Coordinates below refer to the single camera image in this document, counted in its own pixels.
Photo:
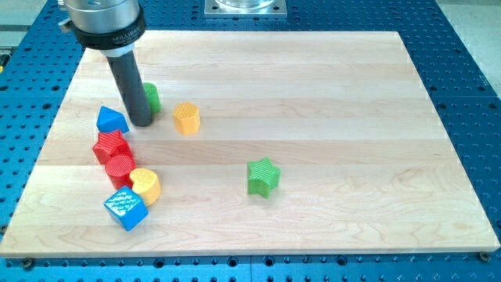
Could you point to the red star block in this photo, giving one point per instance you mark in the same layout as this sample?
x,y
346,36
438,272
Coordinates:
x,y
110,144

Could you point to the blue triangle block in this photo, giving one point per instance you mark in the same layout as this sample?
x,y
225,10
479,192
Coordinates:
x,y
110,120

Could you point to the green star block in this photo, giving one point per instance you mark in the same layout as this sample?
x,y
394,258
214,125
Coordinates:
x,y
262,177

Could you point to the blue cube block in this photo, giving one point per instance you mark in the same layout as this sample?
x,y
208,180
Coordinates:
x,y
126,208

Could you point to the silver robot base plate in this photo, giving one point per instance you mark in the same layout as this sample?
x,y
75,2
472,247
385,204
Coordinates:
x,y
245,9

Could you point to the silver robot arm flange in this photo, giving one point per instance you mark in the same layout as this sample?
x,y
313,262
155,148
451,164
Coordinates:
x,y
110,26

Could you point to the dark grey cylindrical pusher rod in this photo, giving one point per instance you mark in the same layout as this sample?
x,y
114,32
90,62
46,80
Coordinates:
x,y
129,83

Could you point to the green cylinder block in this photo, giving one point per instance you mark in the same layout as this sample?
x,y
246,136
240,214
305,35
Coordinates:
x,y
153,97

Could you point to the red cylinder block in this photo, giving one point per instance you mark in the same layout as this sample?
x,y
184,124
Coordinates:
x,y
118,169

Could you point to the blue perforated metal table plate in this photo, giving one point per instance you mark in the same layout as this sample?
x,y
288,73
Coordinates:
x,y
40,70

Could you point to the light wooden board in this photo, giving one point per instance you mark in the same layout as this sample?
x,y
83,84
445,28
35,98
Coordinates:
x,y
366,163

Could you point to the yellow heart block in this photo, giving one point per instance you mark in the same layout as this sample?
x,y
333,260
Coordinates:
x,y
146,184

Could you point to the yellow hexagon block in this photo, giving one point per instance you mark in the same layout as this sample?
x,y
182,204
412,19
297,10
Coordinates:
x,y
186,118

